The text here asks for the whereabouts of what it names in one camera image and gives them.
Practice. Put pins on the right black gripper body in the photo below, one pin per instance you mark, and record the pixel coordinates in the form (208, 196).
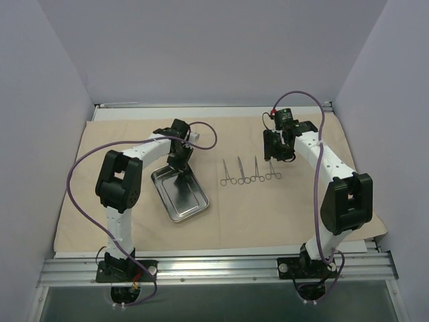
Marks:
(271, 143)

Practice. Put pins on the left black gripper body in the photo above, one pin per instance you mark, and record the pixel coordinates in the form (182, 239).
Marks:
(181, 161)

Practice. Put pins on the small steel forceps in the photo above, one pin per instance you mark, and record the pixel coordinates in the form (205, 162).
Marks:
(272, 173)

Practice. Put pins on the steel instrument tray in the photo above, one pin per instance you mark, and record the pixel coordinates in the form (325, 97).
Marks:
(180, 193)

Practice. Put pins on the steel scissors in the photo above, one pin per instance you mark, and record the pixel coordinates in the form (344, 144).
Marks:
(243, 179)

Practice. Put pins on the beige cloth surgical kit roll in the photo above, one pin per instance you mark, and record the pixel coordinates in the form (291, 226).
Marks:
(270, 213)

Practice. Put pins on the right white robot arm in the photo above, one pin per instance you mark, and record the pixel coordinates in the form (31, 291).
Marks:
(342, 198)

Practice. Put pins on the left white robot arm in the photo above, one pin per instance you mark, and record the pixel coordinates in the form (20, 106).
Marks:
(119, 183)

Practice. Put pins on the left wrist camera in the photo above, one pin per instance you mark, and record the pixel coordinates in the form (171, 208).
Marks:
(193, 137)

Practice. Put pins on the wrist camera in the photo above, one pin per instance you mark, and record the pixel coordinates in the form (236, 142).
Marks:
(283, 119)
(193, 137)

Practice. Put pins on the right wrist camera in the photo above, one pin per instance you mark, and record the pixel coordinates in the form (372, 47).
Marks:
(283, 119)

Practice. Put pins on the back aluminium rail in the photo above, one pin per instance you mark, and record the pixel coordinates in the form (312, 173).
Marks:
(164, 105)

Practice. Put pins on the aluminium rail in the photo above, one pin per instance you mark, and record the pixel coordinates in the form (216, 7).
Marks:
(164, 105)
(63, 272)

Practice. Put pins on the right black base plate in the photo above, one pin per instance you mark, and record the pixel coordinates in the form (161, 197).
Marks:
(295, 267)

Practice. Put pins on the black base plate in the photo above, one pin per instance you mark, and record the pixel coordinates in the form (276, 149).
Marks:
(295, 267)
(126, 271)

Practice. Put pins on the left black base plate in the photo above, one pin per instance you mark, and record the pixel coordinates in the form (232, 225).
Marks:
(126, 271)

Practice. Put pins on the front aluminium rail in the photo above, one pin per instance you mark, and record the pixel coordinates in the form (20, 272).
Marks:
(63, 272)

